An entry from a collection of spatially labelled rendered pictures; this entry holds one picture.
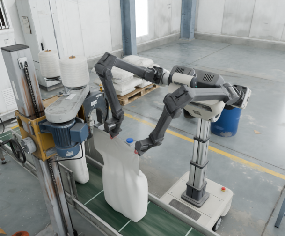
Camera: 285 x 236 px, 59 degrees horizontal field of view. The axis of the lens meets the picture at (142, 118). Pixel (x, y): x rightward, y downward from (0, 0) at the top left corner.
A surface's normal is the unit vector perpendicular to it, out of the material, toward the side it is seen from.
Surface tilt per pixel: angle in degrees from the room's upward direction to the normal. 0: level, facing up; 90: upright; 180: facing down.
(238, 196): 0
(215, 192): 0
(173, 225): 0
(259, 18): 90
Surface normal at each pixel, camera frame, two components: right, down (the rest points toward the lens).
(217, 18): -0.64, 0.38
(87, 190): -0.02, -0.88
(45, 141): 0.77, 0.29
